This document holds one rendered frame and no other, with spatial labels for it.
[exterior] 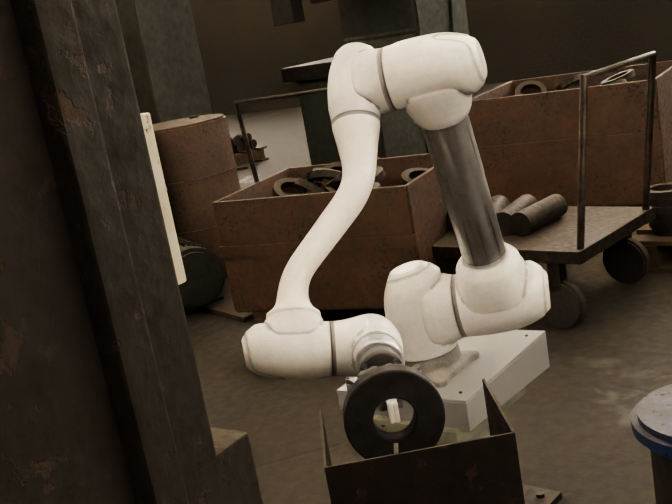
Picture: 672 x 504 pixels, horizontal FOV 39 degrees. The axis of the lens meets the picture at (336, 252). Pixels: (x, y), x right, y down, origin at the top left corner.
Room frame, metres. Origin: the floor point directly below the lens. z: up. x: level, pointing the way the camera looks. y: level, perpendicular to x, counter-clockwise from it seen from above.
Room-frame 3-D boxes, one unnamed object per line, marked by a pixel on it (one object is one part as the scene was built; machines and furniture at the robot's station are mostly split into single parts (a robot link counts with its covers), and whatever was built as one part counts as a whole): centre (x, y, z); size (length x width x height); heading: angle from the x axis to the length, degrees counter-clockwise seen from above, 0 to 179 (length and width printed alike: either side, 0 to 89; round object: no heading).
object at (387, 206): (4.18, -0.08, 0.33); 0.93 x 0.73 x 0.66; 63
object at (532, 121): (5.23, -1.46, 0.38); 1.03 x 0.83 x 0.75; 59
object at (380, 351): (1.49, -0.04, 0.71); 0.09 x 0.08 x 0.07; 1
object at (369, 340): (1.57, -0.04, 0.71); 0.09 x 0.06 x 0.09; 91
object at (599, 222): (3.91, -0.74, 0.48); 1.18 x 0.65 x 0.96; 46
